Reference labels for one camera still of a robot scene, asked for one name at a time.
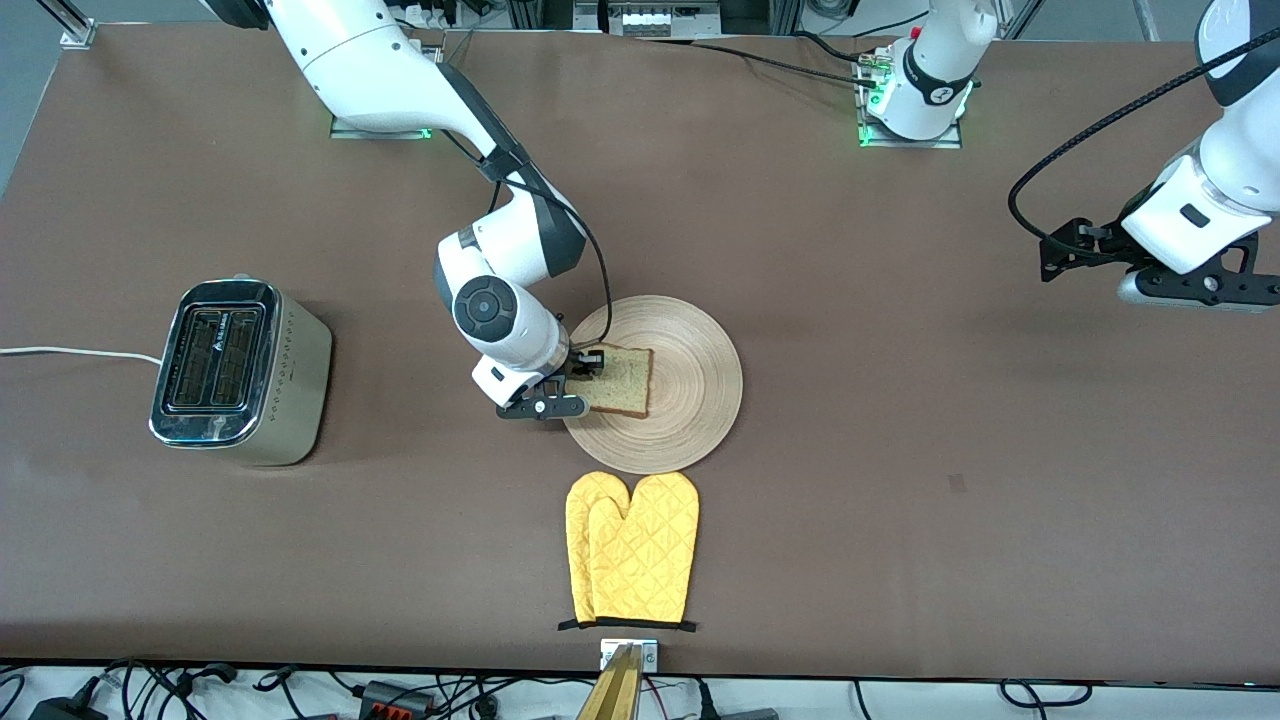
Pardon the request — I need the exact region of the black tape strip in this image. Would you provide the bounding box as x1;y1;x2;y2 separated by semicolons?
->
557;618;697;634

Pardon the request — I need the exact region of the white toaster power cord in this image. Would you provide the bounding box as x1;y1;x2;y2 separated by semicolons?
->
0;345;165;367

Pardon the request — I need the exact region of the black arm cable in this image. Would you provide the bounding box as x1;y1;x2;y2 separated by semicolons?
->
440;125;613;351
1007;30;1280;251

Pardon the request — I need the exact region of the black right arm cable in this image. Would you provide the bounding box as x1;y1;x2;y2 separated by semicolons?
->
440;125;613;351

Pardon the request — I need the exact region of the black cable on table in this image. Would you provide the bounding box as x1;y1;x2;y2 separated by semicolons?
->
690;36;883;91

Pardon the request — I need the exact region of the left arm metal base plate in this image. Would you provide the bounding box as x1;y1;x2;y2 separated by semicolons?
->
855;50;964;150

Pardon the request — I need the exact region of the white power strip with plugs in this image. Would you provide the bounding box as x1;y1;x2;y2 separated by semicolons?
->
398;0;471;31

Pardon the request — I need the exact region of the yellow wooden stick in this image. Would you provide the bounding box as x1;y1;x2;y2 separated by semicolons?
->
575;643;646;720

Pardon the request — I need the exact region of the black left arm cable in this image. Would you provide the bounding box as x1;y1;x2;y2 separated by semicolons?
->
1007;30;1280;251

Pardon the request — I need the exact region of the silver two-slot toaster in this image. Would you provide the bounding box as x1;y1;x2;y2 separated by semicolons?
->
148;277;334;468

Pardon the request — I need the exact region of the bread slice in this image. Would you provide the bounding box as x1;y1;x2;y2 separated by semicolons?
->
583;345;655;420

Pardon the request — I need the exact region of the black adapter with red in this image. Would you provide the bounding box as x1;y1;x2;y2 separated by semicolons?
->
358;680;438;718

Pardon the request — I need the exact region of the black looped cable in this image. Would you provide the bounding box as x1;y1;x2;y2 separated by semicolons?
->
1000;679;1094;708

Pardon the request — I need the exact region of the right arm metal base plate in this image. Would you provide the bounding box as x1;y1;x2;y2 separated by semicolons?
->
330;30;446;140

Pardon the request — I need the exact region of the round wooden plate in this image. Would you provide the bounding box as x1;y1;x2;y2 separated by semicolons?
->
560;294;745;476

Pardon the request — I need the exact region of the yellow quilted oven mitt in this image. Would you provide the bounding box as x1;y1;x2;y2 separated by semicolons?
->
565;472;633;623
588;470;700;625

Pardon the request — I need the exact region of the small metal bracket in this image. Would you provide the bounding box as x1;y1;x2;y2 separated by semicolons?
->
599;639;660;672

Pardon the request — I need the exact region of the black plug adapter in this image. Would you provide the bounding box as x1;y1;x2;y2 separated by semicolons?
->
30;695;107;720

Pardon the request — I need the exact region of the aluminium corner post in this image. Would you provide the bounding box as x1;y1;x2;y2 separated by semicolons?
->
40;0;98;50

